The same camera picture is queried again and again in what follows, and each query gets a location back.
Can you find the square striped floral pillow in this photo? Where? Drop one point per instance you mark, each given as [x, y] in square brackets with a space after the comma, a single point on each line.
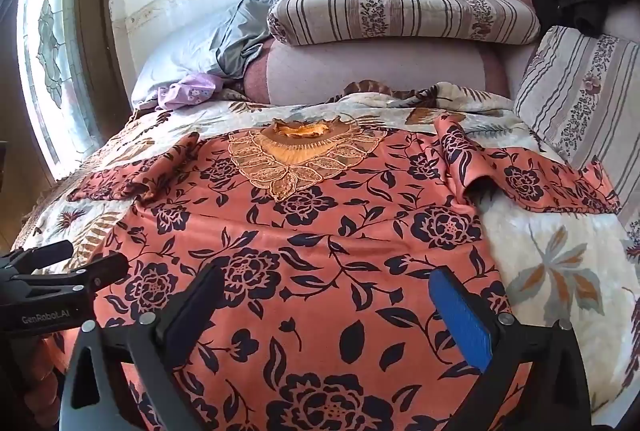
[580, 96]

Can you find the pink bolster cushion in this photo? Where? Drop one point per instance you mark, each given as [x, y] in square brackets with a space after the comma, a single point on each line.
[375, 66]

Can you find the long striped floral pillow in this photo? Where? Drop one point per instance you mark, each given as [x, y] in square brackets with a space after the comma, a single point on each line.
[400, 16]

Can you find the grey cloth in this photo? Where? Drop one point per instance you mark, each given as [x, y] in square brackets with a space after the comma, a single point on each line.
[240, 36]

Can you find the wooden window frame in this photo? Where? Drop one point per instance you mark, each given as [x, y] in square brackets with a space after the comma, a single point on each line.
[97, 36]

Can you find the orange floral dress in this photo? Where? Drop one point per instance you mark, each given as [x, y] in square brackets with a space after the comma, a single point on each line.
[300, 261]

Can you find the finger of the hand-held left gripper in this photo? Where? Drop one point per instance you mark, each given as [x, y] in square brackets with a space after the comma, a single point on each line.
[97, 272]
[42, 255]

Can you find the stained glass window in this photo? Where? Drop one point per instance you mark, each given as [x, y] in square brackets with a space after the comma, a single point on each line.
[50, 36]

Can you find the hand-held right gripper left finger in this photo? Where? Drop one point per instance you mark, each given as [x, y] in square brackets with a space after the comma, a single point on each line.
[194, 308]

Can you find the cream leaf-print blanket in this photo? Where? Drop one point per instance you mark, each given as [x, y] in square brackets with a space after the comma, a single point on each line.
[550, 231]

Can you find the purple cloth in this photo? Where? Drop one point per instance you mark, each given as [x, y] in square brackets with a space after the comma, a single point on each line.
[192, 90]

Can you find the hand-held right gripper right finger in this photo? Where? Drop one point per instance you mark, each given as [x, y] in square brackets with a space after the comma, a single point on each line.
[462, 321]

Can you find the light blue pillow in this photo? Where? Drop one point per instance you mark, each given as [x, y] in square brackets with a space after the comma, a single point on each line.
[175, 53]

